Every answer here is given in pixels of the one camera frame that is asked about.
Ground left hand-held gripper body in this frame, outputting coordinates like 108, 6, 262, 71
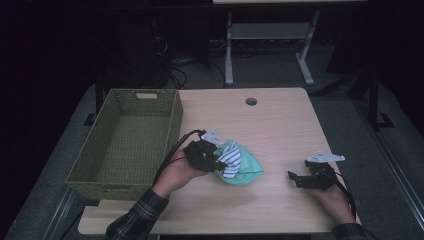
183, 129, 225, 173

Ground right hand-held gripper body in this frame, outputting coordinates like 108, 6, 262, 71
303, 150, 346, 192

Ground mint green garment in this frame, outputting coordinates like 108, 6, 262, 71
213, 139, 265, 186

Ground green woven basket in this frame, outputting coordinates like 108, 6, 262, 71
65, 88, 184, 203

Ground person's left hand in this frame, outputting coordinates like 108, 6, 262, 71
151, 148, 209, 200

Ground person's right hand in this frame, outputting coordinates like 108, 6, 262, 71
309, 183, 357, 226

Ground black metal stand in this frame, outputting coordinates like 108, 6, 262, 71
366, 71, 395, 131

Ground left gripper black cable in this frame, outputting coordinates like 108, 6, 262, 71
152, 129, 206, 186

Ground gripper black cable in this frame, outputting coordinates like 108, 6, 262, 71
324, 169, 381, 240
152, 129, 206, 186

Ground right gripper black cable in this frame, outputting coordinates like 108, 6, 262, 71
324, 169, 381, 240

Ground metal floor rail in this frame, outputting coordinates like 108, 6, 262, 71
43, 186, 84, 240
353, 99, 424, 231

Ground black floor cables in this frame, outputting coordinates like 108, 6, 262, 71
153, 36, 228, 89

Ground white metal frame table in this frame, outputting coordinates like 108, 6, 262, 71
212, 0, 369, 87

